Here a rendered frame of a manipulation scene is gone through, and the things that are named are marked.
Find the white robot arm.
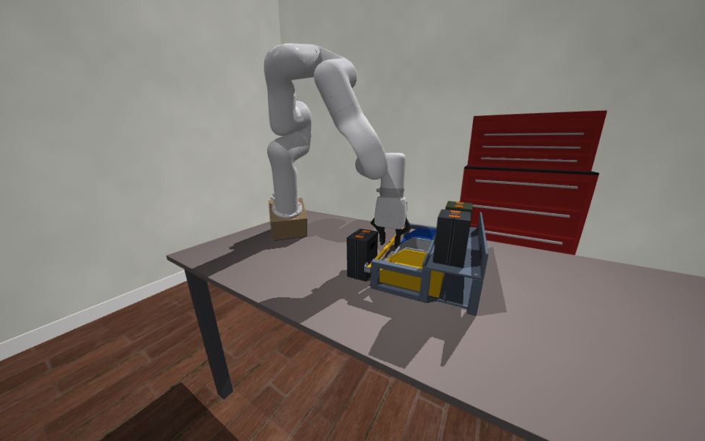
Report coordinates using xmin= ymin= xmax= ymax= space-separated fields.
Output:
xmin=264 ymin=44 xmax=406 ymax=218

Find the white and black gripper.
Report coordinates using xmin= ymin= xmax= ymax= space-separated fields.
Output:
xmin=371 ymin=196 xmax=412 ymax=248

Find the yellow vertical bar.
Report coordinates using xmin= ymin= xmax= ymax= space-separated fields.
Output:
xmin=368 ymin=235 xmax=396 ymax=268

